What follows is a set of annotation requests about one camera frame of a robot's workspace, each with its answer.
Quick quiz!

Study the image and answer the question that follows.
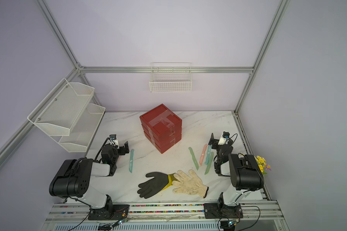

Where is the light green knife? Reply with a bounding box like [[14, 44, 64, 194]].
[[204, 152, 214, 175], [189, 147, 199, 170]]

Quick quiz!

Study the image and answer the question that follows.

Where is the red drawer cabinet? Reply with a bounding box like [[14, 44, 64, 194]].
[[140, 104, 182, 154]]

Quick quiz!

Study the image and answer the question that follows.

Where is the teal knife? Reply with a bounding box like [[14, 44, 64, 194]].
[[129, 149, 135, 173], [205, 144, 212, 165]]

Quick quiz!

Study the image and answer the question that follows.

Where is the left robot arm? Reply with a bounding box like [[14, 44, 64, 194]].
[[49, 141, 130, 209]]

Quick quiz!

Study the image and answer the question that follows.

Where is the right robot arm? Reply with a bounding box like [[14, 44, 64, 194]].
[[208, 131, 265, 209]]

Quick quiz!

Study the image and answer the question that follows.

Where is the pink knife right side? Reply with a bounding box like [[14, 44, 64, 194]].
[[199, 144, 208, 166]]

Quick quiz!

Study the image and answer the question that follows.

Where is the lower white mesh shelf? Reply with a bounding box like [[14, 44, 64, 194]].
[[57, 104, 105, 153]]

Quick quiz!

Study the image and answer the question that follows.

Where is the white mesh shelf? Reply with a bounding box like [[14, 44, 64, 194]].
[[57, 104, 105, 153], [28, 79, 94, 136]]

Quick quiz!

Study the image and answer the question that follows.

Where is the sunflower bouquet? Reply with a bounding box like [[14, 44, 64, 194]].
[[255, 156, 271, 176]]

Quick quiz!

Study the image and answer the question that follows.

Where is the white cotton glove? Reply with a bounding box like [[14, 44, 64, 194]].
[[172, 169, 209, 198]]

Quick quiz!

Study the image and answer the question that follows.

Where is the black yellow work glove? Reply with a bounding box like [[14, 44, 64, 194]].
[[137, 172, 177, 199]]

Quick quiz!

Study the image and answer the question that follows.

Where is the upper white mesh shelf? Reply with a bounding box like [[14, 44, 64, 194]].
[[28, 79, 94, 136]]

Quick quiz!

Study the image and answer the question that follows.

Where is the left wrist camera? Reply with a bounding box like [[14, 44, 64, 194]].
[[109, 134, 119, 149]]

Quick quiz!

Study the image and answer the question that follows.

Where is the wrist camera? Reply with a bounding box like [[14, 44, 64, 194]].
[[109, 134, 119, 149], [218, 131, 230, 145]]

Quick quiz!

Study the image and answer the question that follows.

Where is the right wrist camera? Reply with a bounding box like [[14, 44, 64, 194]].
[[218, 131, 230, 145]]

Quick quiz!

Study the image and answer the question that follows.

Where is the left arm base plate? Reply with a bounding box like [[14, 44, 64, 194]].
[[88, 204, 130, 220]]

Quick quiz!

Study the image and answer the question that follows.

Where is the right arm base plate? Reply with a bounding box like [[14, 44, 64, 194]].
[[203, 203, 243, 219]]

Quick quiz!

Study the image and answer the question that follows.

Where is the aluminium mounting rail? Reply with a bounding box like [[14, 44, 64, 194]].
[[41, 200, 289, 231]]

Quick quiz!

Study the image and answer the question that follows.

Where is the white wire wall basket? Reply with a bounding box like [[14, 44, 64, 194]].
[[149, 62, 192, 93]]

